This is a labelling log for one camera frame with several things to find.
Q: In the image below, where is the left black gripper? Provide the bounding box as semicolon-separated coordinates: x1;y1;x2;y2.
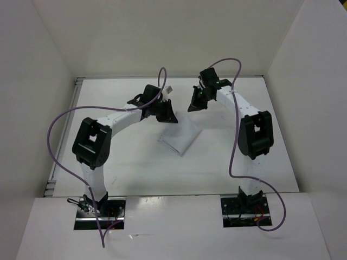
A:
150;99;178;123

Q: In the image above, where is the white skirt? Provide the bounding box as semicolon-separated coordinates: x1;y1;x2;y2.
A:
158;111;202;157

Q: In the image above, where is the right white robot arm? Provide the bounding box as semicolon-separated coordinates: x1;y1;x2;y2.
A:
188;84;274;213

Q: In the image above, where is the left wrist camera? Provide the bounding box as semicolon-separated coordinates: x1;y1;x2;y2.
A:
127;84;173;107

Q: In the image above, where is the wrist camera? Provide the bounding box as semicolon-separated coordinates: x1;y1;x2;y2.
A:
127;84;173;107
200;67;232;87

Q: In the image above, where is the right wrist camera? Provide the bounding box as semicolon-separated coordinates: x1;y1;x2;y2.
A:
200;67;232;87

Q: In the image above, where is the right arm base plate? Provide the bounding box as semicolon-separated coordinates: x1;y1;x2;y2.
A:
220;194;272;228

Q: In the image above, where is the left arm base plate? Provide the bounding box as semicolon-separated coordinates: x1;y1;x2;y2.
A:
67;197;126;231

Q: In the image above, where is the aluminium table frame rail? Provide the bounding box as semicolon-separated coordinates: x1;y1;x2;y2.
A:
43;77;85;198

